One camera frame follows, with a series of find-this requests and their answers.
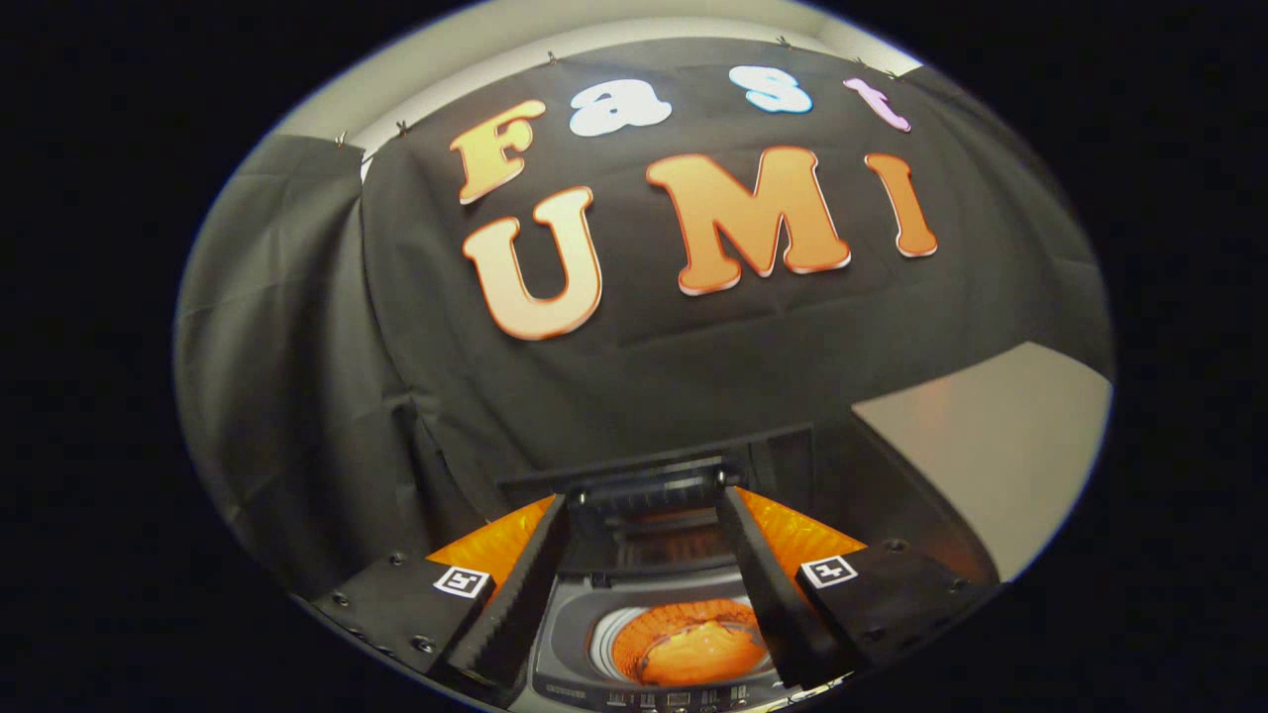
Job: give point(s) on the yellow polo shirt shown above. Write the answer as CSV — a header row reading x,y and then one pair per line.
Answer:
x,y
698,654

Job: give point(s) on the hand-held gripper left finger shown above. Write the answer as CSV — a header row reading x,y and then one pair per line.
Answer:
x,y
520,604

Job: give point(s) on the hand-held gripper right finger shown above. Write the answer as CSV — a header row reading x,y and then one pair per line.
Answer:
x,y
768,594

